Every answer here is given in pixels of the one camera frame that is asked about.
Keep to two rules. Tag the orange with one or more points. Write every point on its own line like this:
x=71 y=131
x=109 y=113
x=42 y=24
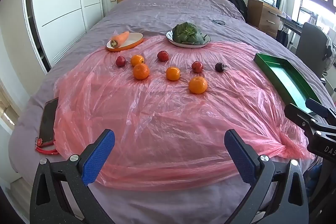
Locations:
x=141 y=71
x=198 y=85
x=137 y=60
x=173 y=74

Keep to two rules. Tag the green rectangular tray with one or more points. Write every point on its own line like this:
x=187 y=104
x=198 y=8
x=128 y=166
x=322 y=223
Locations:
x=286 y=77

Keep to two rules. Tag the carrot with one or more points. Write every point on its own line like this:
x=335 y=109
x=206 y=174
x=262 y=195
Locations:
x=120 y=39

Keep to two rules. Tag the grey office chair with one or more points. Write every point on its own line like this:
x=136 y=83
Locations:
x=309 y=40

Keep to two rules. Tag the red plum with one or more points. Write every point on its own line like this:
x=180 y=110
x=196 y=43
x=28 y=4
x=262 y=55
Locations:
x=162 y=56
x=120 y=61
x=197 y=67

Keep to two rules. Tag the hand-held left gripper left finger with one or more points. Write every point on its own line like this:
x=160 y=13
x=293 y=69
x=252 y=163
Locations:
x=99 y=157

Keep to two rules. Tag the smartphone with red case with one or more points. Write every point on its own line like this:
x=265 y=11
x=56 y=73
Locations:
x=47 y=121

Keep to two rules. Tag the green bok choy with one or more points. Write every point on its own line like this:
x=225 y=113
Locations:
x=187 y=33

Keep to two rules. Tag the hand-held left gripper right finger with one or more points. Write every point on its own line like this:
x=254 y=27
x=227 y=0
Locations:
x=240 y=158

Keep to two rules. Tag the white round plate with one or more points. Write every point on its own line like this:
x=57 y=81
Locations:
x=183 y=45

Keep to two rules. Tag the black backpack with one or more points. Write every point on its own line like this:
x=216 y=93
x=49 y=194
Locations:
x=239 y=5

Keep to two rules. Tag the orange oval plate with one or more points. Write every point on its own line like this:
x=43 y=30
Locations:
x=132 y=39

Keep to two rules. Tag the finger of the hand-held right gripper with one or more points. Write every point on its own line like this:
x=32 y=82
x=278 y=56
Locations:
x=316 y=106
x=299 y=116

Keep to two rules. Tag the dark purple plum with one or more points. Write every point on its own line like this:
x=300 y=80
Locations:
x=219 y=67

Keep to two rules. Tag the pink plastic sheet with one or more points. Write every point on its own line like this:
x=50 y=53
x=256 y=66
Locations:
x=157 y=121

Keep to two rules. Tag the wooden dresser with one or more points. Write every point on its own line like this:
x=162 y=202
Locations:
x=262 y=16

